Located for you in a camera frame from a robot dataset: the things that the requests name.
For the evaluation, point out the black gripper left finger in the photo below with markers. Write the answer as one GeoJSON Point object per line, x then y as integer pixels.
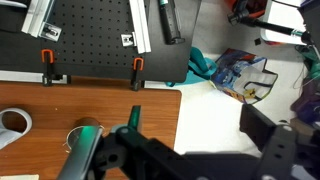
{"type": "Point", "coordinates": [80, 153]}

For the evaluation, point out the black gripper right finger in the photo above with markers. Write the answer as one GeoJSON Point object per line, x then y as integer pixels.
{"type": "Point", "coordinates": [256, 125]}

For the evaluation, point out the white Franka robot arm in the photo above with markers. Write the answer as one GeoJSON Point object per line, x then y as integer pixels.
{"type": "Point", "coordinates": [10, 3]}

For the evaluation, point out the small steel pot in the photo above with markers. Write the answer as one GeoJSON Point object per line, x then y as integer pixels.
{"type": "Point", "coordinates": [74, 135]}

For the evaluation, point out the purple bag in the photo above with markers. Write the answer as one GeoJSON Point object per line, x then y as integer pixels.
{"type": "Point", "coordinates": [306, 103]}

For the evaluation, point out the blue printed shopping bag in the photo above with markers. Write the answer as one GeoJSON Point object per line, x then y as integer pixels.
{"type": "Point", "coordinates": [233, 73]}

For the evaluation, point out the cream paper strip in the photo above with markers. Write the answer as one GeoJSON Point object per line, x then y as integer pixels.
{"type": "Point", "coordinates": [18, 177]}

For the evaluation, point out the small black floor piece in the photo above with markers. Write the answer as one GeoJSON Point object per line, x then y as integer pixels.
{"type": "Point", "coordinates": [257, 42]}

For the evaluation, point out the orange black bar clamp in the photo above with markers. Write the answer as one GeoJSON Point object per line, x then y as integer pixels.
{"type": "Point", "coordinates": [49, 68]}
{"type": "Point", "coordinates": [136, 75]}

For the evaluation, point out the white side table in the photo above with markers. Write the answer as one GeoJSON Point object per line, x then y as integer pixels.
{"type": "Point", "coordinates": [283, 16]}

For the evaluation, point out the red orange bundle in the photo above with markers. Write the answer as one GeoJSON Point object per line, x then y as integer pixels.
{"type": "Point", "coordinates": [255, 8]}

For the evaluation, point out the black ribbed bar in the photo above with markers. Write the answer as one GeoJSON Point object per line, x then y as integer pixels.
{"type": "Point", "coordinates": [170, 23]}

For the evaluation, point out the black camera tripod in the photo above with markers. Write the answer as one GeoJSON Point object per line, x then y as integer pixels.
{"type": "Point", "coordinates": [266, 26]}

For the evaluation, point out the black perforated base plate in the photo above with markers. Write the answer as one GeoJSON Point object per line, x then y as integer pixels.
{"type": "Point", "coordinates": [100, 50]}

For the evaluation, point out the aluminium extrusion rail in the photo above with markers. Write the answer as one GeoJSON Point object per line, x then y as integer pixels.
{"type": "Point", "coordinates": [140, 26]}
{"type": "Point", "coordinates": [36, 16]}

